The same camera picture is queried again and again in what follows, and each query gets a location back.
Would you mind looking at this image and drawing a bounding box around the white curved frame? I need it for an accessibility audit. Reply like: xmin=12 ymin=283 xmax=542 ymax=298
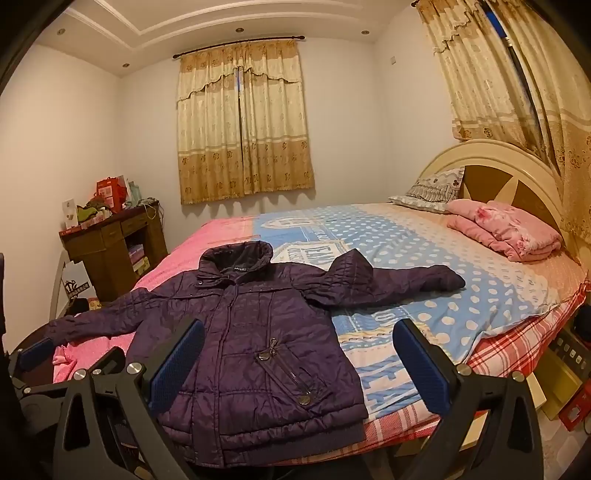
xmin=50 ymin=251 xmax=71 ymax=317

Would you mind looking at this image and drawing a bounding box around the red plaid mattress sheet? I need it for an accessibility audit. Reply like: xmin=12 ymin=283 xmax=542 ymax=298
xmin=365 ymin=279 xmax=591 ymax=446

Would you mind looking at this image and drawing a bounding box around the blue polka dot printed bedsheet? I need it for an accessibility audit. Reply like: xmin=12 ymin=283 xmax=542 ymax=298
xmin=252 ymin=202 xmax=587 ymax=462

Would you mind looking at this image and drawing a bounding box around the purple quilted jacket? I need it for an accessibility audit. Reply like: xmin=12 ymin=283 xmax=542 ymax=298
xmin=46 ymin=240 xmax=467 ymax=469

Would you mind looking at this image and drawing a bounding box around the dark wooden desk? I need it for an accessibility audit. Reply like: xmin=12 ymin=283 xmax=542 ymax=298
xmin=58 ymin=200 xmax=169 ymax=303

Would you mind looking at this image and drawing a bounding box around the red gift bag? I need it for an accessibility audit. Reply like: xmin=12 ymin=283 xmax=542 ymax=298
xmin=96 ymin=176 xmax=130 ymax=213

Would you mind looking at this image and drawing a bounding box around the green cloth item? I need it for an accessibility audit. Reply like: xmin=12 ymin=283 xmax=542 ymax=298
xmin=76 ymin=203 xmax=112 ymax=223

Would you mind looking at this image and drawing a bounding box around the beige floral window curtain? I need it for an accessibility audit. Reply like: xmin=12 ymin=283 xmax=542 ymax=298
xmin=175 ymin=39 xmax=316 ymax=206

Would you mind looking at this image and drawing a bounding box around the dark curtain rod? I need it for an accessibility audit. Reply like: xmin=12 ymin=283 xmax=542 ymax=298
xmin=172 ymin=36 xmax=306 ymax=60

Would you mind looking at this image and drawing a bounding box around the pink folded quilt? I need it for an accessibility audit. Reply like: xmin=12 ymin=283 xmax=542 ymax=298
xmin=445 ymin=199 xmax=565 ymax=264

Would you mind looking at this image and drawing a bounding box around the white patterned pillow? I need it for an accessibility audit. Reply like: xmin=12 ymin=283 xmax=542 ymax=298
xmin=388 ymin=167 xmax=465 ymax=214

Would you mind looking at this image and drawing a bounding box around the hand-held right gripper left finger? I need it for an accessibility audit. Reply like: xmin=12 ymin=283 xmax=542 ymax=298
xmin=54 ymin=316 xmax=206 ymax=480

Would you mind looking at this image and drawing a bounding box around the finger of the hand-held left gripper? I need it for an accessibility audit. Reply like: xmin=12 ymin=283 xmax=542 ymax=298
xmin=9 ymin=337 xmax=56 ymax=394

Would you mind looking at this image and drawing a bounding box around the large beige floral curtain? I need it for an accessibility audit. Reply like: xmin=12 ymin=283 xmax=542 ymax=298
xmin=416 ymin=0 xmax=591 ymax=259

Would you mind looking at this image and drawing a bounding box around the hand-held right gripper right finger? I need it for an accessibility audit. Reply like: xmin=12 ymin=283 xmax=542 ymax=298
xmin=392 ymin=318 xmax=546 ymax=480

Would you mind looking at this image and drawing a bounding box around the white paper bag black print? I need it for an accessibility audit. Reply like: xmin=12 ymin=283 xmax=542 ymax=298
xmin=61 ymin=261 xmax=98 ymax=305

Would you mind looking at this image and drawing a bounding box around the pink fleece blanket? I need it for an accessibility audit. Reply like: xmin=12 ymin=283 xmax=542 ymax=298
xmin=52 ymin=217 xmax=259 ymax=385

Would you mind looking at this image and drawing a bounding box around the yellow storage box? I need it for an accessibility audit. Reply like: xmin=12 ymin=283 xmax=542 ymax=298
xmin=526 ymin=332 xmax=585 ymax=421

